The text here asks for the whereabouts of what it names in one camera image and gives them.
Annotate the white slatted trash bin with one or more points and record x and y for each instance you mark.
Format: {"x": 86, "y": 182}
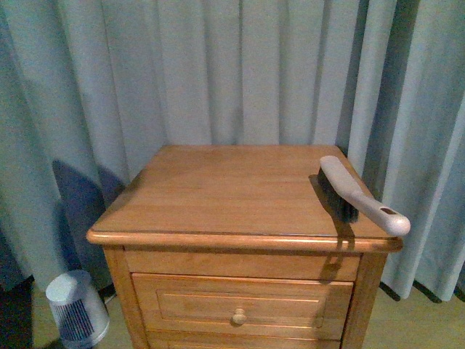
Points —
{"x": 79, "y": 313}

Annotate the wooden nightstand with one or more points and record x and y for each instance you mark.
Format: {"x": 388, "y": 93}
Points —
{"x": 204, "y": 230}

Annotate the grey hand brush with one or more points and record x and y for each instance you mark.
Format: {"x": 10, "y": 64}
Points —
{"x": 347, "y": 199}

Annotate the round wooden upper drawer knob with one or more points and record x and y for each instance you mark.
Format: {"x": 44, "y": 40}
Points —
{"x": 239, "y": 317}

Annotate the light blue curtain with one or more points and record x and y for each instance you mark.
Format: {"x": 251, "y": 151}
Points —
{"x": 90, "y": 90}

